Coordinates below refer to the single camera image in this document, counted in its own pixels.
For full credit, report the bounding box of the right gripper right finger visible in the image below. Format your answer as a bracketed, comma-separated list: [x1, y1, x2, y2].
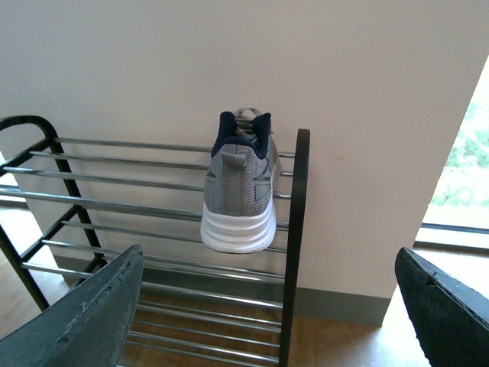
[394, 248, 488, 366]

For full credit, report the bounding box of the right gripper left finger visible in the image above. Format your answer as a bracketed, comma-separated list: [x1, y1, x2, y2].
[1, 245, 144, 366]

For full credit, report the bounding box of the grey knit sneaker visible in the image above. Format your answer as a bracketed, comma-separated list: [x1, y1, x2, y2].
[200, 107, 281, 254]

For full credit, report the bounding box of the black metal shoe rack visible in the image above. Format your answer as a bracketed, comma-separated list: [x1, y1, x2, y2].
[1, 115, 310, 366]

